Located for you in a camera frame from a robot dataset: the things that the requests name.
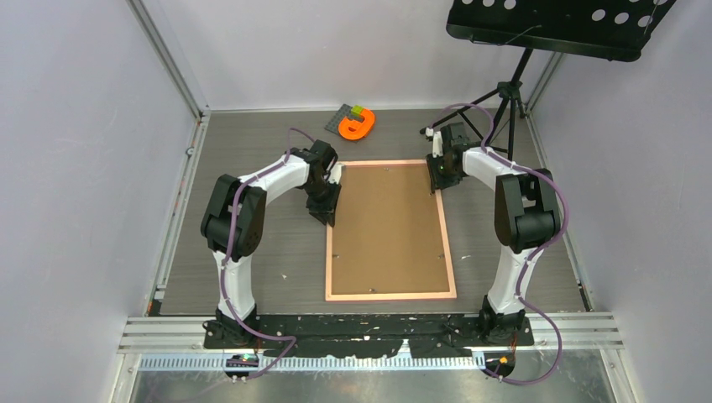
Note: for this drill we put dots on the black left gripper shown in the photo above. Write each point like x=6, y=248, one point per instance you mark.
x=326, y=212

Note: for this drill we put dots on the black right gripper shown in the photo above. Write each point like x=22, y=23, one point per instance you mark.
x=439, y=182

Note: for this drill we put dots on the brown cardboard backing board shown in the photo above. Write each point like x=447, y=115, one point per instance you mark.
x=389, y=228

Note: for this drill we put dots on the pink wooden picture frame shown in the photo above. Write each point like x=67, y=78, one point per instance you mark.
x=389, y=297

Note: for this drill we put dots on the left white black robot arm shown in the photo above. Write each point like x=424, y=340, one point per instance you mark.
x=233, y=225

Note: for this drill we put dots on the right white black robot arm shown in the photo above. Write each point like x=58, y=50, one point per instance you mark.
x=526, y=217

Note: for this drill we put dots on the grey building plate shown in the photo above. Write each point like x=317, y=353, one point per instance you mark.
x=332, y=125

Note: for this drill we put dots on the green toy brick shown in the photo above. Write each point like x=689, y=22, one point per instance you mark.
x=356, y=112

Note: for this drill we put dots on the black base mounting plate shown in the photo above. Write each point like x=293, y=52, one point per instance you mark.
x=371, y=336

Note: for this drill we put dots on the black music stand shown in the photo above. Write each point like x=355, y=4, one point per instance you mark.
x=606, y=30

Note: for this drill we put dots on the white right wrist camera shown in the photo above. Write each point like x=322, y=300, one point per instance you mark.
x=435, y=137

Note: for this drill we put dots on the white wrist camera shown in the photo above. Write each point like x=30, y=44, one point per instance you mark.
x=435, y=137
x=335, y=174

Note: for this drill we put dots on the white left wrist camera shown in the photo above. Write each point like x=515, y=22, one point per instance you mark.
x=335, y=174

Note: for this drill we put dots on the aluminium rail front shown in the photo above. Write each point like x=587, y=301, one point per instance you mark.
x=164, y=343

